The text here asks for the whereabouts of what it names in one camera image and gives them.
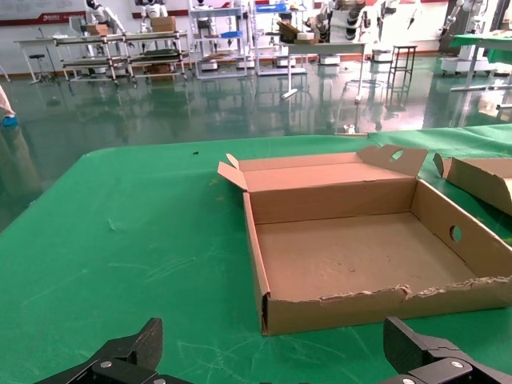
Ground black metal stand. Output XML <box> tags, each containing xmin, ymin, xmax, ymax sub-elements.
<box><xmin>386</xmin><ymin>44</ymin><xmax>418</xmax><ymax>111</ymax></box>

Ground grey table white legs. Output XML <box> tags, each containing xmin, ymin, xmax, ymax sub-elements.
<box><xmin>279</xmin><ymin>41</ymin><xmax>368</xmax><ymax>104</ymax></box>

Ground white work table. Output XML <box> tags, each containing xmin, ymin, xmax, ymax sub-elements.
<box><xmin>14</xmin><ymin>36</ymin><xmax>59</xmax><ymax>85</ymax></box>

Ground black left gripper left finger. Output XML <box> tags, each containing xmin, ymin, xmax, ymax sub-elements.
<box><xmin>23</xmin><ymin>318</ymin><xmax>177</xmax><ymax>384</ymax></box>

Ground white shelf with blue bin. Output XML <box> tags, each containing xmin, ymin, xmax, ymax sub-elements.
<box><xmin>188</xmin><ymin>6</ymin><xmax>250</xmax><ymax>80</ymax></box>

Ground metal tube rack shelf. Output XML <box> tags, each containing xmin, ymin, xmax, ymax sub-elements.
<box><xmin>54</xmin><ymin>30</ymin><xmax>191</xmax><ymax>87</ymax></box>

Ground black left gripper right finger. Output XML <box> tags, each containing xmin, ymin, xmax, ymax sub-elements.
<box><xmin>379</xmin><ymin>315</ymin><xmax>512</xmax><ymax>384</ymax></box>

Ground person in beige trousers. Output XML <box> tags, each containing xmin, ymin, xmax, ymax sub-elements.
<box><xmin>0</xmin><ymin>86</ymin><xmax>20</xmax><ymax>129</ymax></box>

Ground green table cloth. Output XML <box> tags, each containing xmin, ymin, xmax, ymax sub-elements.
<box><xmin>0</xmin><ymin>123</ymin><xmax>512</xmax><ymax>384</ymax></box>

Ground black round stool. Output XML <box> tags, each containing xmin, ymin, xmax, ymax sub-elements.
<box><xmin>28</xmin><ymin>53</ymin><xmax>55</xmax><ymax>84</ymax></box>

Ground cardboard box on rack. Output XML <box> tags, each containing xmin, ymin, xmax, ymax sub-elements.
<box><xmin>150</xmin><ymin>15</ymin><xmax>178</xmax><ymax>33</ymax></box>

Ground white metal shelf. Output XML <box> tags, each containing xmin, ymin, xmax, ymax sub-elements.
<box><xmin>251</xmin><ymin>2</ymin><xmax>309</xmax><ymax>77</ymax></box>

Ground larger open cardboard box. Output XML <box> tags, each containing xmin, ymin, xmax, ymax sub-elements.
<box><xmin>433</xmin><ymin>151</ymin><xmax>512</xmax><ymax>217</ymax></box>

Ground white humanoid robot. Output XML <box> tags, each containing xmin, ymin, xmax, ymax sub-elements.
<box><xmin>85</xmin><ymin>0</ymin><xmax>126</xmax><ymax>36</ymax></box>
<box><xmin>134</xmin><ymin>0</ymin><xmax>169</xmax><ymax>34</ymax></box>

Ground smaller open cardboard box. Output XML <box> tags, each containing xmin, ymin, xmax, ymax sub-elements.
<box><xmin>217</xmin><ymin>144</ymin><xmax>512</xmax><ymax>336</ymax></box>

